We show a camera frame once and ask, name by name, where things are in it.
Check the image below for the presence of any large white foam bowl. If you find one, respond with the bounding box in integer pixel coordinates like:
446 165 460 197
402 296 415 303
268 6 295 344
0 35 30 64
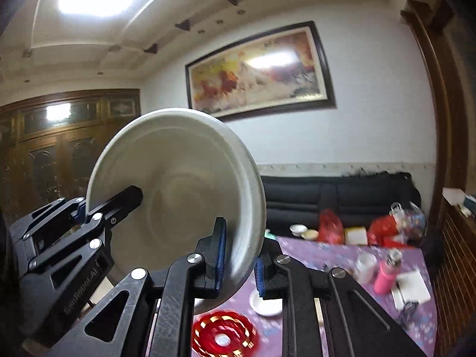
86 108 266 314

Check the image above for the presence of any small red plastic plate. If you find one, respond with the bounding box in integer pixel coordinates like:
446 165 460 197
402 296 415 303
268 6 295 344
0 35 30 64
191 310 259 356

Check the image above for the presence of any small white bowl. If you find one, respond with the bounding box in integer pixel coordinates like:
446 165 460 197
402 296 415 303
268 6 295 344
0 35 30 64
248 289 282 317

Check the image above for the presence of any pink sleeved thermos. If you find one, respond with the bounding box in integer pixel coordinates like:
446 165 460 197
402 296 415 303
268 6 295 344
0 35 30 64
374 248 403 294

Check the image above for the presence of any red plastic bag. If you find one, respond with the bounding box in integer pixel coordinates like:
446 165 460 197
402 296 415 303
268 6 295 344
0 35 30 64
318 209 345 245

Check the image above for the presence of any purple floral tablecloth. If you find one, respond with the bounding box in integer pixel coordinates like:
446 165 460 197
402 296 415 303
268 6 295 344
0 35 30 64
191 239 424 356

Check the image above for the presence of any dark wooden cabinet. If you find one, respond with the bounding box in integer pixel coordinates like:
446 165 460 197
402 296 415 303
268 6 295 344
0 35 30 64
1 89 140 226

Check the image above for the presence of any black leather sofa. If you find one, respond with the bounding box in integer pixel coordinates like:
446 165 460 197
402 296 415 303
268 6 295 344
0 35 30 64
262 172 421 237

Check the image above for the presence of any framed horse painting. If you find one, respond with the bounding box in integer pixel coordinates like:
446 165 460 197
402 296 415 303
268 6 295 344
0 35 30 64
185 21 336 119

